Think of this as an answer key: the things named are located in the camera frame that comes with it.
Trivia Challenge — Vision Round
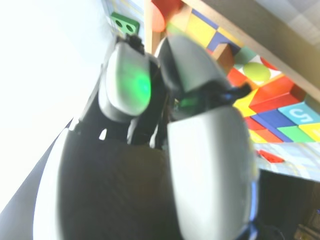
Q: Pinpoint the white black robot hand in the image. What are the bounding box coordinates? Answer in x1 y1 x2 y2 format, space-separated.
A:
32 34 260 240

